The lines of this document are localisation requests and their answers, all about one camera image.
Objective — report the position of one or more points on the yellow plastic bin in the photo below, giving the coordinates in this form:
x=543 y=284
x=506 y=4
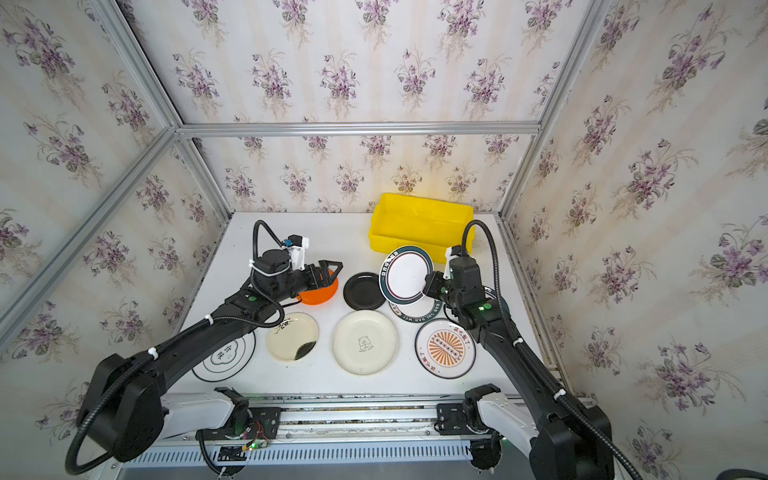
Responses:
x=432 y=225

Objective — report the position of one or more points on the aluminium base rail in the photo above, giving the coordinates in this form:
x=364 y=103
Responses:
x=298 y=431

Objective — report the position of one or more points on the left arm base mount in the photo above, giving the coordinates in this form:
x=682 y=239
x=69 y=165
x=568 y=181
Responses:
x=240 y=429

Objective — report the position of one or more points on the aluminium frame post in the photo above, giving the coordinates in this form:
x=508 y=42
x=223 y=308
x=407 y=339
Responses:
x=576 y=56
x=74 y=120

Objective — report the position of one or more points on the white plate green text rim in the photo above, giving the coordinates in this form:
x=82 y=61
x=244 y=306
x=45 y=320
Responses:
x=421 y=311

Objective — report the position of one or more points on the aluminium frame post left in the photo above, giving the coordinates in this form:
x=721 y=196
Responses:
x=74 y=120

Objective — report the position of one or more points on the cream plate bear drawing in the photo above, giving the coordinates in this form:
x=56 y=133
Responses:
x=365 y=343

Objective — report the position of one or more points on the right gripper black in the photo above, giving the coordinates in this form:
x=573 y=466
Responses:
x=434 y=285

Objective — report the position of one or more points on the black round plate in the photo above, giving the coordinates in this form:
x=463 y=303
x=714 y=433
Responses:
x=362 y=292

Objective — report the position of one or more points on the orange plastic plate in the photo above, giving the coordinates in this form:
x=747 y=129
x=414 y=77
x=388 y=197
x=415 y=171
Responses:
x=320 y=296

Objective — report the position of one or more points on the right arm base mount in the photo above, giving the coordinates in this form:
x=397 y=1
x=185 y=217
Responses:
x=464 y=418

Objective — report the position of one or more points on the aluminium frame post right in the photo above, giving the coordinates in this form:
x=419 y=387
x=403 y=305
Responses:
x=576 y=56

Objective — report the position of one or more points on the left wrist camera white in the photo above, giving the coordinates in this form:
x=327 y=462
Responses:
x=296 y=246

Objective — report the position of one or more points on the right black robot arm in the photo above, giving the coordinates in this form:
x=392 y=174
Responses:
x=560 y=436

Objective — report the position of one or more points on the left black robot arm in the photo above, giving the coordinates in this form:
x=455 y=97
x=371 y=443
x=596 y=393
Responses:
x=122 y=414

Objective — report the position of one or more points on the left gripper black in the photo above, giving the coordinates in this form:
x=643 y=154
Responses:
x=315 y=276

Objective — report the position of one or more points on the white plate orange sunburst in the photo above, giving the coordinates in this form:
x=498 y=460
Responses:
x=445 y=349

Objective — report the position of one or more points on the cream plate black ink pattern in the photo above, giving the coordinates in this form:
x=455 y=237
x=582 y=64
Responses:
x=294 y=338

